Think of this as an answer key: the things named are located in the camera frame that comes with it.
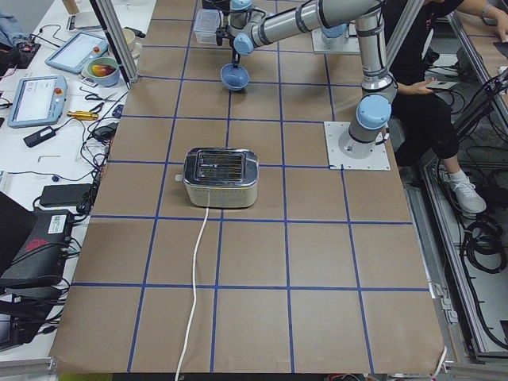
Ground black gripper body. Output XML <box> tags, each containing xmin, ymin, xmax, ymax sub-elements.
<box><xmin>215</xmin><ymin>25</ymin><xmax>233</xmax><ymax>44</ymax></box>

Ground blue bowl with fruit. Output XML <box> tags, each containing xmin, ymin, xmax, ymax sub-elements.
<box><xmin>87</xmin><ymin>57</ymin><xmax>120</xmax><ymax>87</ymax></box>

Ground clear plastic food container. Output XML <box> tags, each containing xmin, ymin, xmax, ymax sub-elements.
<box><xmin>193</xmin><ymin>9</ymin><xmax>222</xmax><ymax>45</ymax></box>

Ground cream mug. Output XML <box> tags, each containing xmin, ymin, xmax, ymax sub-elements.
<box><xmin>122</xmin><ymin>28</ymin><xmax>142</xmax><ymax>59</ymax></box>

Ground silver cream toaster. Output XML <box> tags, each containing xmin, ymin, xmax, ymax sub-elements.
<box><xmin>175</xmin><ymin>147</ymin><xmax>259</xmax><ymax>209</ymax></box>

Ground black scissors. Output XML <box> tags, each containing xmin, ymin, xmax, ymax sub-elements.
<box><xmin>85</xmin><ymin>93</ymin><xmax>115</xmax><ymax>102</ymax></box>

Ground upper blue teach pendant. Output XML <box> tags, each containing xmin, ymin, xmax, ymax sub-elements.
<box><xmin>44</xmin><ymin>32</ymin><xmax>109</xmax><ymax>74</ymax></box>

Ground blue teach pendant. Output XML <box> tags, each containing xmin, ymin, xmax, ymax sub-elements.
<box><xmin>44</xmin><ymin>32</ymin><xmax>109</xmax><ymax>74</ymax></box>
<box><xmin>7</xmin><ymin>75</ymin><xmax>67</xmax><ymax>129</ymax></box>

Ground yellow screwdriver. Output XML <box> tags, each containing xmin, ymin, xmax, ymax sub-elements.
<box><xmin>67</xmin><ymin>111</ymin><xmax>99</xmax><ymax>121</ymax></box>

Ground lower blue teach pendant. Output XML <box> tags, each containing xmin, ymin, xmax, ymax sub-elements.
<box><xmin>7</xmin><ymin>75</ymin><xmax>67</xmax><ymax>129</ymax></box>

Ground black tablet in hand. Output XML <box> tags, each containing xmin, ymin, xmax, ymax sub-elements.
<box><xmin>425</xmin><ymin>80</ymin><xmax>457</xmax><ymax>90</ymax></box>

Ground seated person in black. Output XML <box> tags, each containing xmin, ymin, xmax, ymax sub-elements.
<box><xmin>380</xmin><ymin>0</ymin><xmax>508</xmax><ymax>215</ymax></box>

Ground black power adapter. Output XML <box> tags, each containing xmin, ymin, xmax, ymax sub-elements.
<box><xmin>23</xmin><ymin>126</ymin><xmax>56</xmax><ymax>148</ymax></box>

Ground white allen key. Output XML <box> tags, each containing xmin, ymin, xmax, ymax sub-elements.
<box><xmin>37</xmin><ymin>155</ymin><xmax>60</xmax><ymax>163</ymax></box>

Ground black flat device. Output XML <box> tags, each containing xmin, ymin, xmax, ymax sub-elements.
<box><xmin>39</xmin><ymin>183</ymin><xmax>91</xmax><ymax>207</ymax></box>

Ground white sneaker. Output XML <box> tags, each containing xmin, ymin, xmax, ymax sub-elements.
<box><xmin>449</xmin><ymin>171</ymin><xmax>487</xmax><ymax>214</ymax></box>

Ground black computer box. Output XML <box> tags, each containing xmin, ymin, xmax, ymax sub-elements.
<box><xmin>1</xmin><ymin>210</ymin><xmax>74</xmax><ymax>289</ymax></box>

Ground aluminium frame post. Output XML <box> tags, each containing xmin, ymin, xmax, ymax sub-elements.
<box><xmin>90</xmin><ymin>0</ymin><xmax>139</xmax><ymax>86</ymax></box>

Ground white toaster power cord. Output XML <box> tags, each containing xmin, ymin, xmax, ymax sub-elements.
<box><xmin>174</xmin><ymin>206</ymin><xmax>210</xmax><ymax>381</ymax></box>

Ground coiled black cables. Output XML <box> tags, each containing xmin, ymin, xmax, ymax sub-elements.
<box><xmin>460</xmin><ymin>220</ymin><xmax>506</xmax><ymax>275</ymax></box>

